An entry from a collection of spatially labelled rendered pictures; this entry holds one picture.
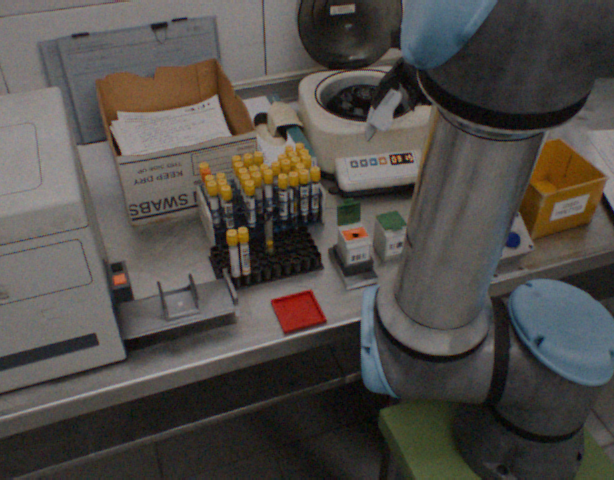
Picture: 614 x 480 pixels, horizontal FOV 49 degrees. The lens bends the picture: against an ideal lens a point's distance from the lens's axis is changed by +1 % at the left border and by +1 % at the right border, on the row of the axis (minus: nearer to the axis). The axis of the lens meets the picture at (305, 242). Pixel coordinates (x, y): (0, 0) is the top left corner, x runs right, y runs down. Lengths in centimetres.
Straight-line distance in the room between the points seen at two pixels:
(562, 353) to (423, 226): 21
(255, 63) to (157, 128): 28
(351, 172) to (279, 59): 38
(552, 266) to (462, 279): 60
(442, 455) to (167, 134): 79
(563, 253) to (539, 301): 48
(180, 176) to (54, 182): 38
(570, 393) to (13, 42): 112
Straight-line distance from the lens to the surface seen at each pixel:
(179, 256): 114
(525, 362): 71
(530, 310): 72
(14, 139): 93
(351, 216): 106
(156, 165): 115
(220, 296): 101
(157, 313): 100
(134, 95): 139
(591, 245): 124
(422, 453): 86
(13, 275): 87
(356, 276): 107
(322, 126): 123
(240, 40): 147
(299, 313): 103
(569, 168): 130
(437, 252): 56
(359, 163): 125
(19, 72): 143
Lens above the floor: 164
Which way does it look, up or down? 42 degrees down
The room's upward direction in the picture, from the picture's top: straight up
